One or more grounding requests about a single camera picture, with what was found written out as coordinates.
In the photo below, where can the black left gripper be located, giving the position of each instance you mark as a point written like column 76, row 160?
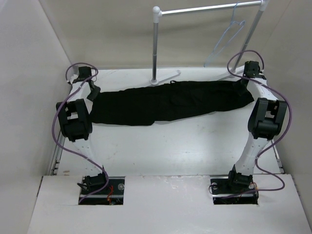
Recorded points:
column 96, row 92

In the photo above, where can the black trousers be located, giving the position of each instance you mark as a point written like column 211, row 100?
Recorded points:
column 168, row 102

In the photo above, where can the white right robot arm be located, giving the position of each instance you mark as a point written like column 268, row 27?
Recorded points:
column 264, row 124

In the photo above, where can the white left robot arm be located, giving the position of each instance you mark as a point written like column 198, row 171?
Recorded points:
column 75, row 122

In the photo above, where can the white metal clothes rack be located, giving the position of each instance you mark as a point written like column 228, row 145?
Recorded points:
column 220, row 12

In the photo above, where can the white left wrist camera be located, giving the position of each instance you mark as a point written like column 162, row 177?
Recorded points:
column 70, row 80

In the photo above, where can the light blue wire hanger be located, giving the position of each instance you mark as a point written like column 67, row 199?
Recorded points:
column 226, row 38

